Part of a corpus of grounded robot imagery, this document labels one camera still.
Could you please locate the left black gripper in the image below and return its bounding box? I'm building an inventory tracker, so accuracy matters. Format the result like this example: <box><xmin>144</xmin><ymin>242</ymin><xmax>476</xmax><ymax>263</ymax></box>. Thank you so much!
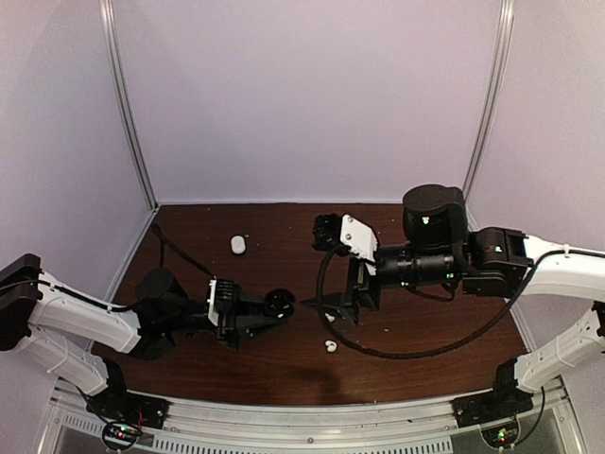
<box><xmin>164</xmin><ymin>288</ymin><xmax>288</xmax><ymax>350</ymax></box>

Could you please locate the black round charging case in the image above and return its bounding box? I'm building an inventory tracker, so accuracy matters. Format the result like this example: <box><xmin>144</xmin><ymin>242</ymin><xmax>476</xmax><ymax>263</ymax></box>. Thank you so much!
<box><xmin>263</xmin><ymin>288</ymin><xmax>296</xmax><ymax>319</ymax></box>

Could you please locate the white charging case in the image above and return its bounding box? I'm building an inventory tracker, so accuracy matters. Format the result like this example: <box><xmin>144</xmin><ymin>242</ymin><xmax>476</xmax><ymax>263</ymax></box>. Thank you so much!
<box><xmin>230</xmin><ymin>235</ymin><xmax>247</xmax><ymax>255</ymax></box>

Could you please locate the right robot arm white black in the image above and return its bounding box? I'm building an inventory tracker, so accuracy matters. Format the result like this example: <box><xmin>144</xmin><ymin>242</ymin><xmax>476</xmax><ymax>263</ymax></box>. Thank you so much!
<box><xmin>304</xmin><ymin>184</ymin><xmax>604</xmax><ymax>418</ymax></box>

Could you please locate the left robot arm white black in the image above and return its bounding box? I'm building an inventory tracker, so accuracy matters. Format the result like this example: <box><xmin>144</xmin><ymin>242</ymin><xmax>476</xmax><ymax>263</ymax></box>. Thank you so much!
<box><xmin>1</xmin><ymin>253</ymin><xmax>296</xmax><ymax>420</ymax></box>

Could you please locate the left circuit board with leds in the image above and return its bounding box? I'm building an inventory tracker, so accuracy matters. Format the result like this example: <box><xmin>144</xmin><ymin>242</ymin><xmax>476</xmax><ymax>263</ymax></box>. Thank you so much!
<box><xmin>101</xmin><ymin>421</ymin><xmax>142</xmax><ymax>450</ymax></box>

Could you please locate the circuit board with leds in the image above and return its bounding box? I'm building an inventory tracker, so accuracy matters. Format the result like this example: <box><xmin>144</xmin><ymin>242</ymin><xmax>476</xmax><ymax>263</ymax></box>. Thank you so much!
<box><xmin>101</xmin><ymin>421</ymin><xmax>142</xmax><ymax>450</ymax></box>
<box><xmin>481</xmin><ymin>426</ymin><xmax>520</xmax><ymax>450</ymax></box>

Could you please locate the right circuit board with leds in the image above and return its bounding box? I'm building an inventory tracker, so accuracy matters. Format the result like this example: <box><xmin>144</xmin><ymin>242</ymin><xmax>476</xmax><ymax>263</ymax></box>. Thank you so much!
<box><xmin>481</xmin><ymin>426</ymin><xmax>520</xmax><ymax>450</ymax></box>

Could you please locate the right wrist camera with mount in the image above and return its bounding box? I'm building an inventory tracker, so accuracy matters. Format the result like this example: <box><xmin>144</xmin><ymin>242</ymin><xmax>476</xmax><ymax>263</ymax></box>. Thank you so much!
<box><xmin>312</xmin><ymin>213</ymin><xmax>379</xmax><ymax>276</ymax></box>

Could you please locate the left black braided cable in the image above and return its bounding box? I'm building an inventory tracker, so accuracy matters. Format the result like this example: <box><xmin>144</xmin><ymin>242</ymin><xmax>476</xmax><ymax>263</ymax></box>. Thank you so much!
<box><xmin>37</xmin><ymin>224</ymin><xmax>216</xmax><ymax>313</ymax></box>

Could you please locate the black braided cable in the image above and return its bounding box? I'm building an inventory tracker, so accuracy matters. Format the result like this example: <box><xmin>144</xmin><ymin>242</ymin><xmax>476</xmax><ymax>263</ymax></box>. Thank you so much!
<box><xmin>316</xmin><ymin>248</ymin><xmax>554</xmax><ymax>359</ymax></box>
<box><xmin>37</xmin><ymin>224</ymin><xmax>216</xmax><ymax>313</ymax></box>

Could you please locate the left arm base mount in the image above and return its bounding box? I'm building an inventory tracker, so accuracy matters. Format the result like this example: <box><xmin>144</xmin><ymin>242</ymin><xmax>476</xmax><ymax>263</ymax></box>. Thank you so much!
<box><xmin>85</xmin><ymin>392</ymin><xmax>169</xmax><ymax>429</ymax></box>

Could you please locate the right black braided cable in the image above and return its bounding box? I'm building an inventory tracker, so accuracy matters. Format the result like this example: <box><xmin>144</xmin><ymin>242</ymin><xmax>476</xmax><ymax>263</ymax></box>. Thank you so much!
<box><xmin>316</xmin><ymin>248</ymin><xmax>554</xmax><ymax>359</ymax></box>

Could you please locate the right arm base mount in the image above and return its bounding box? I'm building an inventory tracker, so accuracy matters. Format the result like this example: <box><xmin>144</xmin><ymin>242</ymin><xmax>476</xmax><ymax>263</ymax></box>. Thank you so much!
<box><xmin>451</xmin><ymin>391</ymin><xmax>533</xmax><ymax>428</ymax></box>

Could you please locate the left aluminium frame post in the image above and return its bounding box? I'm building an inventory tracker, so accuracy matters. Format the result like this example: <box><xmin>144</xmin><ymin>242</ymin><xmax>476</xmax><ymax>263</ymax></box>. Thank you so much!
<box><xmin>98</xmin><ymin>0</ymin><xmax>159</xmax><ymax>211</ymax></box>

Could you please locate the aluminium frame post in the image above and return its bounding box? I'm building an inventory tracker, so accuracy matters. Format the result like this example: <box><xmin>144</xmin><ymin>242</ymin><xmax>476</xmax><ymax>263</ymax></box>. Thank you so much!
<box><xmin>98</xmin><ymin>0</ymin><xmax>159</xmax><ymax>211</ymax></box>
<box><xmin>456</xmin><ymin>0</ymin><xmax>515</xmax><ymax>209</ymax></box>

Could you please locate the right aluminium frame post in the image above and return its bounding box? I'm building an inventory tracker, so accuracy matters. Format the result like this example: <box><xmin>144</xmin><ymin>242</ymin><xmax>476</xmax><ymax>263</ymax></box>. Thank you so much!
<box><xmin>456</xmin><ymin>0</ymin><xmax>515</xmax><ymax>209</ymax></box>

